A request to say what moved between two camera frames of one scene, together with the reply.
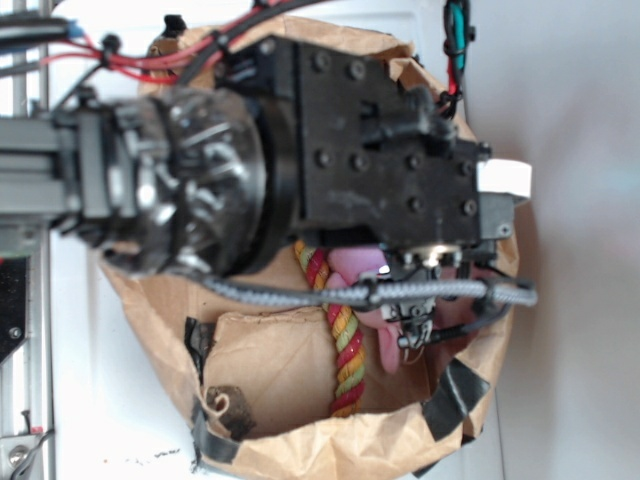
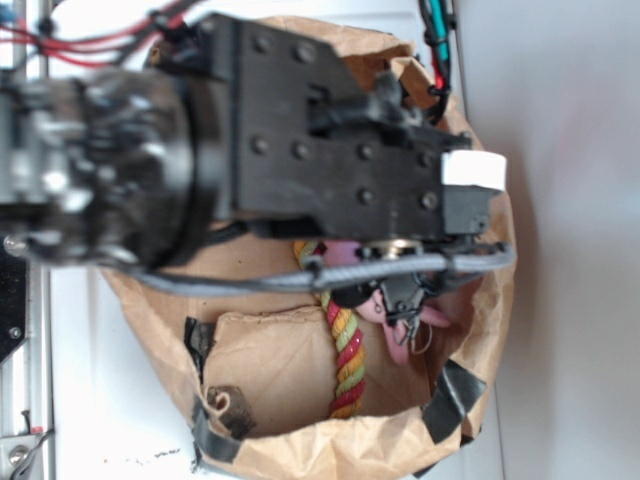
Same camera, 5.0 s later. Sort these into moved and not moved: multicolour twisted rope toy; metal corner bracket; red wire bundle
Moved: red wire bundle
Not moved: metal corner bracket; multicolour twisted rope toy
